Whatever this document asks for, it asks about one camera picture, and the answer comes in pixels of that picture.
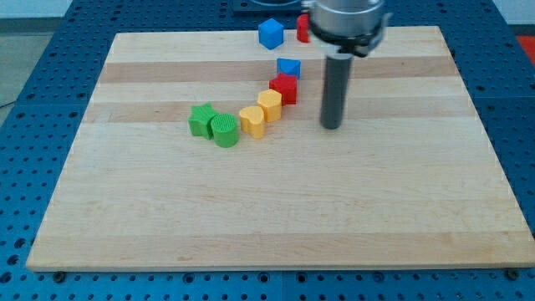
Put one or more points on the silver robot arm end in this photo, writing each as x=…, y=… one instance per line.
x=344, y=29

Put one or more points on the yellow hexagon block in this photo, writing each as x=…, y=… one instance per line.
x=271, y=103

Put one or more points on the green star block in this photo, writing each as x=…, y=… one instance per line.
x=199, y=120

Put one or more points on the yellow heart block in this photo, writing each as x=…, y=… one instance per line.
x=252, y=121

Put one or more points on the light wooden board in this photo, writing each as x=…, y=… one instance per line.
x=408, y=181

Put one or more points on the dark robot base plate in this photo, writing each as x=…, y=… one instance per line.
x=250, y=7

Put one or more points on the red cylinder block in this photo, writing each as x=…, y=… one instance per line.
x=302, y=28

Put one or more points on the blue triangular block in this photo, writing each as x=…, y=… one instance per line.
x=289, y=67

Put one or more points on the red star block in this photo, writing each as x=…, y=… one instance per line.
x=287, y=86

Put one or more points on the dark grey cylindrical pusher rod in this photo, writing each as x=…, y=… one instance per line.
x=336, y=78

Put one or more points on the green cylinder block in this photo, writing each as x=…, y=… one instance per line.
x=224, y=130

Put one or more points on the blue cube block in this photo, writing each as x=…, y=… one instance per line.
x=271, y=33

